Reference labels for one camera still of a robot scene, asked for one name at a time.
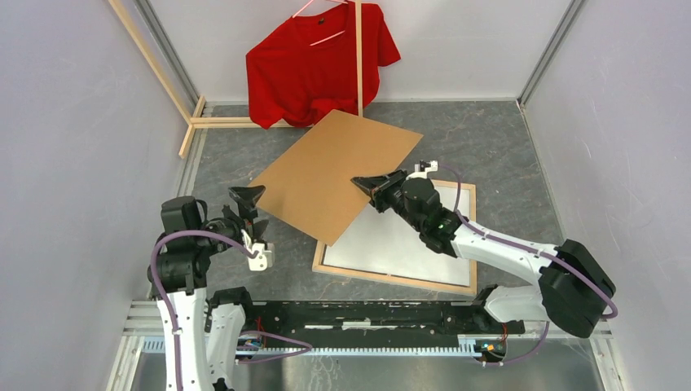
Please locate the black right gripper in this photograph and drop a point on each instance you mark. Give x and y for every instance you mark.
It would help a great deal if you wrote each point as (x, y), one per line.
(378, 186)

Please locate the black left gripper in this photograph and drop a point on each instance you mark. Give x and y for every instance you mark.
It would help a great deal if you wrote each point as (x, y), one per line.
(247, 198)

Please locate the brown cardboard backing board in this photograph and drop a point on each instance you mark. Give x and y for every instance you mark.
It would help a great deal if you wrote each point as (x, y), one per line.
(309, 186)

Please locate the light wooden picture frame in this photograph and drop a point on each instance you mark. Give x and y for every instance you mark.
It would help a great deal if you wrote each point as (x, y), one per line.
(394, 280)

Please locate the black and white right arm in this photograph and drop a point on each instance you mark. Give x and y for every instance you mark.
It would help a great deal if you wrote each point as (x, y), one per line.
(565, 285)

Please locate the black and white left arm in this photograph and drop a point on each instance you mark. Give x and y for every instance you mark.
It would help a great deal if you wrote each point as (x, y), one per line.
(201, 332)

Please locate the wooden clothes rack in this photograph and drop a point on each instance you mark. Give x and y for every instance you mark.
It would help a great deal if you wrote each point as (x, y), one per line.
(193, 118)

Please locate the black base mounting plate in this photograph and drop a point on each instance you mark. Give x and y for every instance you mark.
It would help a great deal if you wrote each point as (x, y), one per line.
(454, 317)

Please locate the red t-shirt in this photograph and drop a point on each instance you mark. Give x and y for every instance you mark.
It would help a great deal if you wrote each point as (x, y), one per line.
(301, 85)

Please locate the pink clothes hanger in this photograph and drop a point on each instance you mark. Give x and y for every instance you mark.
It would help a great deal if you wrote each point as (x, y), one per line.
(318, 29)

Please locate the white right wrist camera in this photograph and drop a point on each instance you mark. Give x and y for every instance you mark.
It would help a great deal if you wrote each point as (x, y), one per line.
(423, 168)

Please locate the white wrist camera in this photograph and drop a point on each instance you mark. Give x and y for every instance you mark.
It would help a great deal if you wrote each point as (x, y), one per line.
(423, 168)
(262, 254)

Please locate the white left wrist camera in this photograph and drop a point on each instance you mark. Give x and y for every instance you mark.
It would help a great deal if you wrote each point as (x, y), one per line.
(262, 254)

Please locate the aluminium rail frame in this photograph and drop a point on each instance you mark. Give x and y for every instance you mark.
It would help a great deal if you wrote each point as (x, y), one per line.
(393, 346)

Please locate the left aluminium corner post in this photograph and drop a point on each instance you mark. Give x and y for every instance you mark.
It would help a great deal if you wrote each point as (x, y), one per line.
(166, 48)

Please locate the aluminium corner post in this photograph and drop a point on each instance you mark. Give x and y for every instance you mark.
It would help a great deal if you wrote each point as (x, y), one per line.
(166, 48)
(550, 50)

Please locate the right aluminium corner post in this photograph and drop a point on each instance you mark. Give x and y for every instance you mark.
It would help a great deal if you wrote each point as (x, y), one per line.
(550, 50)

